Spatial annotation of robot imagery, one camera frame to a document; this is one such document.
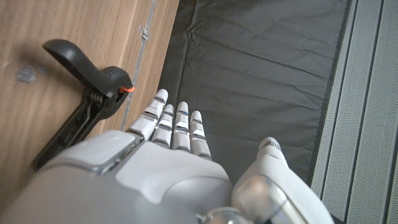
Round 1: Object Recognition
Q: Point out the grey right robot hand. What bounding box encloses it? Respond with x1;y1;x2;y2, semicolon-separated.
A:
0;88;335;224

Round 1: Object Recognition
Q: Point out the big black clip orange tip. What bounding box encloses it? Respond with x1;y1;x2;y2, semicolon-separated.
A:
30;39;136;172

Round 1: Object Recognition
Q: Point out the black fabric backdrop curtain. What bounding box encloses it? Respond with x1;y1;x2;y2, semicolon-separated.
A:
157;0;354;187

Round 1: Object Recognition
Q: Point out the grey tape outline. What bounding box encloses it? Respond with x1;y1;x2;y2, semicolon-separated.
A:
120;0;156;131

